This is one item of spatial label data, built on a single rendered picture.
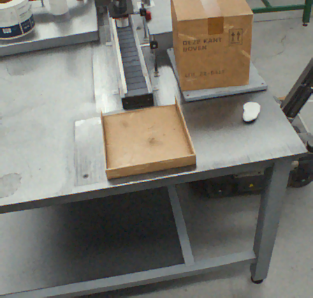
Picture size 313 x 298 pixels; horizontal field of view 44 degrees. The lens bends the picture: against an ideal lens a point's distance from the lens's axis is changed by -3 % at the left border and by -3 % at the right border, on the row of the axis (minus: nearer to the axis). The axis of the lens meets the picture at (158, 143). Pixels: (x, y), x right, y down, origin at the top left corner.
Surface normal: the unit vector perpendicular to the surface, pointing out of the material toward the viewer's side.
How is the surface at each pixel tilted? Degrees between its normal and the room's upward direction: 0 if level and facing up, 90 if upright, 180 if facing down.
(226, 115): 0
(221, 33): 90
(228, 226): 0
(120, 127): 0
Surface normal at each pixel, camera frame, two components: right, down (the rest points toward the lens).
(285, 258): -0.08, -0.74
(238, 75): 0.07, 0.67
